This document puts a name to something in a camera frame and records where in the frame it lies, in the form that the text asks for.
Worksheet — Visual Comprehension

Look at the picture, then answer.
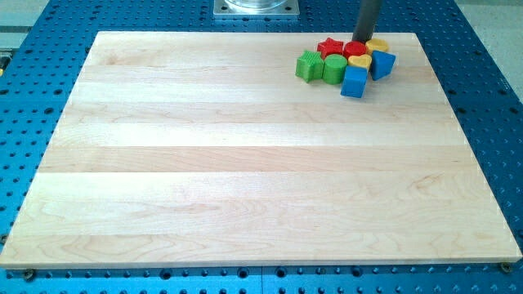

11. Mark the red circle block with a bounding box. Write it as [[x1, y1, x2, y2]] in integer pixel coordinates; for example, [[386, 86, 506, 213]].
[[342, 41, 367, 59]]

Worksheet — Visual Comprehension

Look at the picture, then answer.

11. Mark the yellow hexagon block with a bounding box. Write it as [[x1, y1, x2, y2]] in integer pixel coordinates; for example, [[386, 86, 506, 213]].
[[365, 38, 389, 56]]

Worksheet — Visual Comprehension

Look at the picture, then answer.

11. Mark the light wooden board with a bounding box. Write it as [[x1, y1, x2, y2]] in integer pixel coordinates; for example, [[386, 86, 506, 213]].
[[1, 31, 521, 269]]

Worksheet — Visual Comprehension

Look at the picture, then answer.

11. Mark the green star block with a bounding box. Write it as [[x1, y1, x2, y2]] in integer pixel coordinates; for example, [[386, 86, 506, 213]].
[[295, 50, 324, 82]]

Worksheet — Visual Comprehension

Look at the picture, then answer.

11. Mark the green cylinder block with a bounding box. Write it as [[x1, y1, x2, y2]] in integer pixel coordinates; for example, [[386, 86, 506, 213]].
[[322, 54, 347, 85]]

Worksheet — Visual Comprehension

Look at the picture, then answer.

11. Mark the blue cube block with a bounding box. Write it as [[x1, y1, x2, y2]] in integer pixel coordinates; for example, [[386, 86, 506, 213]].
[[341, 65, 368, 98]]

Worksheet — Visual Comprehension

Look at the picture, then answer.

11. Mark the red star block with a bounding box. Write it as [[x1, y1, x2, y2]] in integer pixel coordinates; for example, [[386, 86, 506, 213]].
[[316, 38, 344, 60]]

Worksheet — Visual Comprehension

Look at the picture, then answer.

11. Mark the yellow heart block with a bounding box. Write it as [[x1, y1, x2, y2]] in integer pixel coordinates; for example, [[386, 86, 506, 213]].
[[347, 54, 372, 71]]

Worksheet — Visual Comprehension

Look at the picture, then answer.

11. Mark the blue triangle block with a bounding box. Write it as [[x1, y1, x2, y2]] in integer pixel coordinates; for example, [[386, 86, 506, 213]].
[[369, 50, 396, 81]]

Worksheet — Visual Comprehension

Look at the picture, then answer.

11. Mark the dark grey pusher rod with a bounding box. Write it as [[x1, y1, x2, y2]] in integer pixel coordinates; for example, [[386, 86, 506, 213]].
[[352, 0, 383, 43]]

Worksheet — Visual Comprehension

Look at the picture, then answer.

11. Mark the blue perforated metal table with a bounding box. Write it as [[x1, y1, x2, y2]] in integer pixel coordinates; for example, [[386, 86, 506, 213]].
[[1, 0, 522, 293]]

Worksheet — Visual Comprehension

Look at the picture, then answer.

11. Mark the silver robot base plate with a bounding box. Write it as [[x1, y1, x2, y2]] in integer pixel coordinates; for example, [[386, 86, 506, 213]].
[[212, 0, 300, 16]]

